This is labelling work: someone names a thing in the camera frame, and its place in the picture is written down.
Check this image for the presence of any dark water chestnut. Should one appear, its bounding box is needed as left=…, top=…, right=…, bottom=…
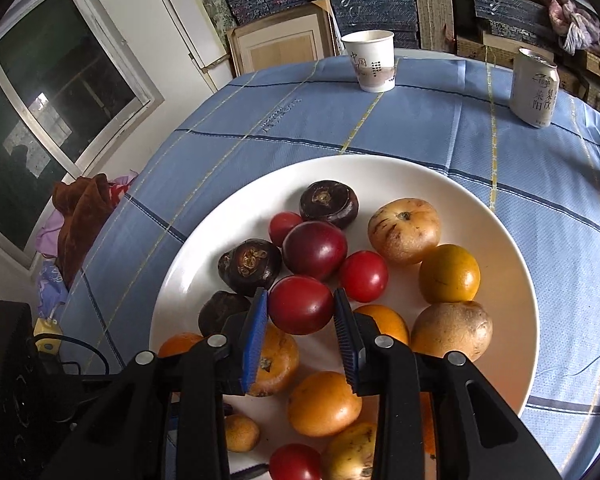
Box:
left=217, top=239, right=283, bottom=297
left=198, top=290, right=252, bottom=337
left=299, top=180, right=359, bottom=230

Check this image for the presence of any white ceramic plate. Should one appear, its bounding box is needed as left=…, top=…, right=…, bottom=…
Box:
left=149, top=154, right=540, bottom=480

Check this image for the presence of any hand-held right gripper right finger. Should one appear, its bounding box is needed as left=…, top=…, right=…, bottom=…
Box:
left=332, top=287, right=563, bottom=480

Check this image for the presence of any spotted yellow-orange fruit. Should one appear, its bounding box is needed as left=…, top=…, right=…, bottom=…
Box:
left=247, top=322, right=300, bottom=398
left=321, top=422, right=378, bottom=480

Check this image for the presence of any white wall trim strip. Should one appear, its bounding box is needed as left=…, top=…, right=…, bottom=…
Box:
left=147, top=0, right=231, bottom=93

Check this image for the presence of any red white patterned cloth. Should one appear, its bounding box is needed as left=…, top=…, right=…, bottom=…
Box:
left=107, top=176, right=136, bottom=198

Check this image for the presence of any wooden picture frame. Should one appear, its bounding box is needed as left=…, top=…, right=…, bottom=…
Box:
left=227, top=0, right=340, bottom=78

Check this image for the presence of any white drink can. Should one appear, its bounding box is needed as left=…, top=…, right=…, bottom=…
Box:
left=509, top=47, right=561, bottom=128

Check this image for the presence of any blue checked tablecloth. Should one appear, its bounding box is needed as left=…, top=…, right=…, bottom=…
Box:
left=55, top=55, right=600, bottom=480

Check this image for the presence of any pink cloth bundle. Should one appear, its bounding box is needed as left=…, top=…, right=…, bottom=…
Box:
left=541, top=0, right=600, bottom=57

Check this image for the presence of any smooth yellow-orange citrus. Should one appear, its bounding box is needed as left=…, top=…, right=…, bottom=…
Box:
left=419, top=243, right=481, bottom=305
left=354, top=304, right=411, bottom=347

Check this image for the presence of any red cherry tomato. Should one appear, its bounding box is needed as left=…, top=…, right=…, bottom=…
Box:
left=269, top=443, right=323, bottom=480
left=338, top=250, right=389, bottom=304
left=268, top=211, right=303, bottom=248

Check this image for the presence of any orange tangerine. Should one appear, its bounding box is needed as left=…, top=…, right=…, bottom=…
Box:
left=286, top=371, right=363, bottom=437
left=158, top=332, right=204, bottom=359

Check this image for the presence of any shelf of stacked boxes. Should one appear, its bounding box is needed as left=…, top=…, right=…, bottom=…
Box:
left=182, top=0, right=600, bottom=126

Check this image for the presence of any tan speckled pear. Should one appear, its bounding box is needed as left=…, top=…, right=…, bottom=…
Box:
left=368, top=198, right=442, bottom=266
left=411, top=301, right=494, bottom=363

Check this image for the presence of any purple cloth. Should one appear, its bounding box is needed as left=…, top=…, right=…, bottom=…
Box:
left=34, top=210, right=71, bottom=256

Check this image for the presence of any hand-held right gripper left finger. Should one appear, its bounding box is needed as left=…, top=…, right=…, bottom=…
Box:
left=40, top=287, right=270, bottom=480

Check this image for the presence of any small tan round fruit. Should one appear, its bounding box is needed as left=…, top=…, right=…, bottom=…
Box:
left=224, top=413, right=261, bottom=453

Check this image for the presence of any brown cloth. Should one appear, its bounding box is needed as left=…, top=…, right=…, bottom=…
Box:
left=52, top=174, right=131, bottom=288

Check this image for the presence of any white framed window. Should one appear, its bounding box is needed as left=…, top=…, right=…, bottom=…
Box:
left=0, top=0, right=165, bottom=268

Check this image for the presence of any dark red plum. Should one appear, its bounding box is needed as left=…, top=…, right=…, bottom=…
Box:
left=282, top=221, right=348, bottom=281
left=268, top=275, right=335, bottom=336

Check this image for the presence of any white paper cup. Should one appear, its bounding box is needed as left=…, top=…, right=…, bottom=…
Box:
left=341, top=30, right=397, bottom=93

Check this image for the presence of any yellow plastic object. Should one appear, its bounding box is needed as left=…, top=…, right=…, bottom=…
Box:
left=32, top=317, right=65, bottom=356

